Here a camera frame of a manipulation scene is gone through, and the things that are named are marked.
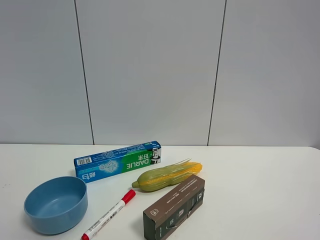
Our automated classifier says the blue green toothpaste box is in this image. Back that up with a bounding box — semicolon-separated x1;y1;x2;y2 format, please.
73;141;162;183

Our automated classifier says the yellow green toy corn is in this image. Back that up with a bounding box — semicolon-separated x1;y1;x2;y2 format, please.
131;158;203;192

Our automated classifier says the red white marker pen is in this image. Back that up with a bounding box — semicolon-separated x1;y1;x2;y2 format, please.
81;189;136;240

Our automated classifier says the brown dark green box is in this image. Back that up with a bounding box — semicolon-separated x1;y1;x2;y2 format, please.
143;174;205;240

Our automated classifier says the blue plastic bowl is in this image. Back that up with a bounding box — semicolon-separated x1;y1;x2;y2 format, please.
23;176;88;235

